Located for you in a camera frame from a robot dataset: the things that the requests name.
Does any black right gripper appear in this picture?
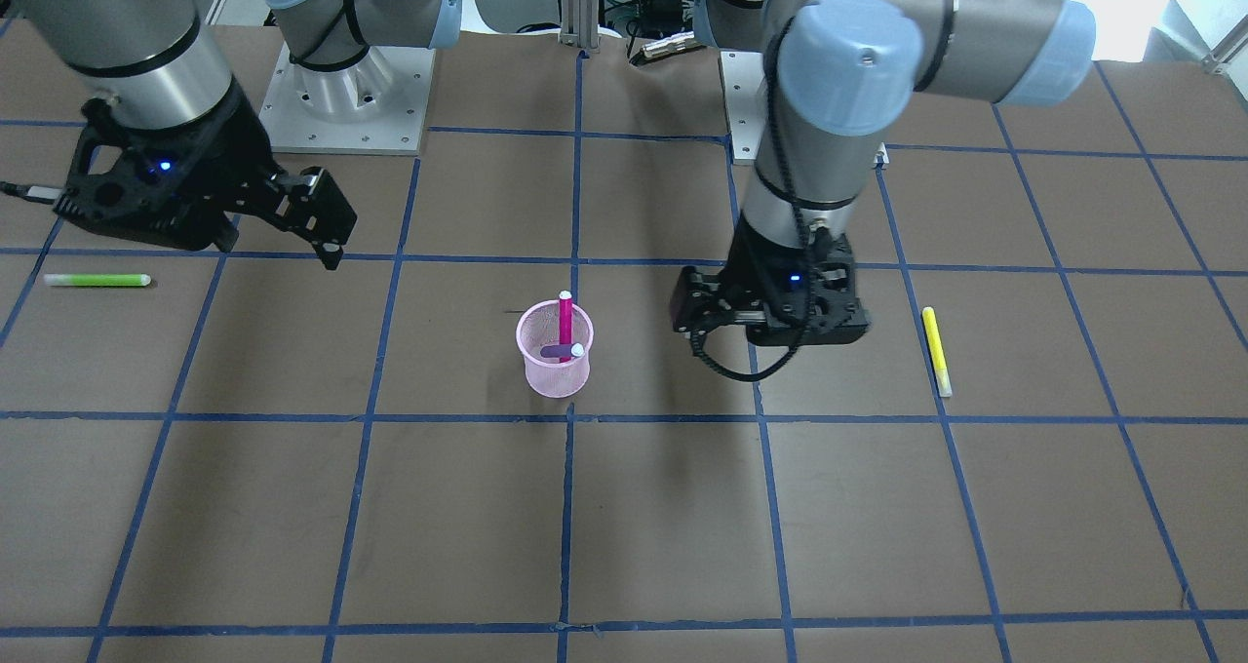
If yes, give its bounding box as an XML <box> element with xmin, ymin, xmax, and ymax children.
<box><xmin>54</xmin><ymin>87</ymin><xmax>357</xmax><ymax>271</ymax></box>

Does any black power adapter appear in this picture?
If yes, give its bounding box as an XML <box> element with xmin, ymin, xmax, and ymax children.
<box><xmin>643</xmin><ymin>0</ymin><xmax>683</xmax><ymax>20</ymax></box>

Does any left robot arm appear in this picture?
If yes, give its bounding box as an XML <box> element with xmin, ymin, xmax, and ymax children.
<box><xmin>670</xmin><ymin>0</ymin><xmax>1096</xmax><ymax>352</ymax></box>

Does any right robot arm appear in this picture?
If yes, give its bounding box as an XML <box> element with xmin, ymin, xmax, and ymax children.
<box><xmin>12</xmin><ymin>0</ymin><xmax>463</xmax><ymax>268</ymax></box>

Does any pink pen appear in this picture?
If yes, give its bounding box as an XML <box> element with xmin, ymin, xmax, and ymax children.
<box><xmin>558</xmin><ymin>290</ymin><xmax>574</xmax><ymax>365</ymax></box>

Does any pink mesh cup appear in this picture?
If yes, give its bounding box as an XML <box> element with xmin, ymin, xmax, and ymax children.
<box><xmin>514</xmin><ymin>296</ymin><xmax>597</xmax><ymax>398</ymax></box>

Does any aluminium frame post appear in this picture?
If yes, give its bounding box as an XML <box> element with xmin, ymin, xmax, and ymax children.
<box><xmin>558</xmin><ymin>0</ymin><xmax>602</xmax><ymax>55</ymax></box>

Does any green pen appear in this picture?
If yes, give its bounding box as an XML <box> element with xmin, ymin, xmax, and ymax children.
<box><xmin>42</xmin><ymin>273</ymin><xmax>154</xmax><ymax>288</ymax></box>

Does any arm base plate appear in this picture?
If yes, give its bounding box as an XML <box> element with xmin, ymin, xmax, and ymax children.
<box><xmin>255</xmin><ymin>47</ymin><xmax>438</xmax><ymax>157</ymax></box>
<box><xmin>720</xmin><ymin>51</ymin><xmax>889</xmax><ymax>167</ymax></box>

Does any purple pen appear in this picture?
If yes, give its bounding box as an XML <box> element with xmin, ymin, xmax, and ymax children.
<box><xmin>539</xmin><ymin>342</ymin><xmax>587</xmax><ymax>365</ymax></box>

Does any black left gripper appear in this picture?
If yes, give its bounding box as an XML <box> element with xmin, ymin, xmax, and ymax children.
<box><xmin>670</xmin><ymin>219</ymin><xmax>871</xmax><ymax>347</ymax></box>

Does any yellow pen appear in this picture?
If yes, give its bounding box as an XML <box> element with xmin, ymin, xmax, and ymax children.
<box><xmin>919</xmin><ymin>306</ymin><xmax>953</xmax><ymax>398</ymax></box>

